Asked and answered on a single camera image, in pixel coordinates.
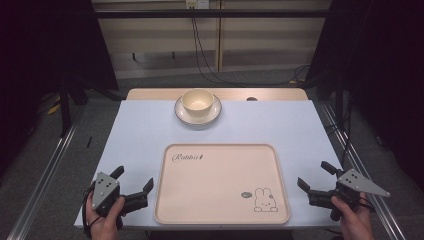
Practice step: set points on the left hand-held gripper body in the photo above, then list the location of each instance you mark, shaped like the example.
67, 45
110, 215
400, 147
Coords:
104, 191

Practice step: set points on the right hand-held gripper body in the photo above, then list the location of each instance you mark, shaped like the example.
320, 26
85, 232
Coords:
355, 183

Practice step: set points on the person's left hand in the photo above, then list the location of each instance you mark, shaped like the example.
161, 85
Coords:
104, 225

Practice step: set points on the person's right hand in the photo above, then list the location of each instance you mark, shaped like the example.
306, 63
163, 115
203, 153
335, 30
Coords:
355, 220

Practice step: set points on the small black stick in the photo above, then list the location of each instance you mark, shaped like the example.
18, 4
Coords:
89, 142

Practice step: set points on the pale blue table cover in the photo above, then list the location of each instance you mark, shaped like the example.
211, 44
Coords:
140, 133

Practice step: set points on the black metal stand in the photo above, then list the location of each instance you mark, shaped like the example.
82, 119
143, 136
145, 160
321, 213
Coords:
339, 106
65, 110

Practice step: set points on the beige tray with rabbit print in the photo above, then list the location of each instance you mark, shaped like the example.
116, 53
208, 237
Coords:
216, 186

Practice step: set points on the wooden table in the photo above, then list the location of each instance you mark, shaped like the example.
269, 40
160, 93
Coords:
156, 94

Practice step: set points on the white plate with dark rim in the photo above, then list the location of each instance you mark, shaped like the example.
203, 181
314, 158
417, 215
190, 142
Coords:
186, 117

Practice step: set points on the yellow floor tape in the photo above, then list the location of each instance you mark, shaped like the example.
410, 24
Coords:
54, 107

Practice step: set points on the cream bowl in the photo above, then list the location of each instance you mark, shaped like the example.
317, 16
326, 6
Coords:
197, 101

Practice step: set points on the black curtain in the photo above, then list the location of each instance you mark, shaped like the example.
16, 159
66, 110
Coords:
43, 50
383, 66

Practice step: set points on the black horizontal bar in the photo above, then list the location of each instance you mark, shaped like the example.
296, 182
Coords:
150, 13

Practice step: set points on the metal floor rail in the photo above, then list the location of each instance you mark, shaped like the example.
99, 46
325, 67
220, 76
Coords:
346, 143
43, 173

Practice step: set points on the wooden wall post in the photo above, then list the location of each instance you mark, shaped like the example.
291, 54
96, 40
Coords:
219, 40

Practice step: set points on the white wall socket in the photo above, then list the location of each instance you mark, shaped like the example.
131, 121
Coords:
197, 3

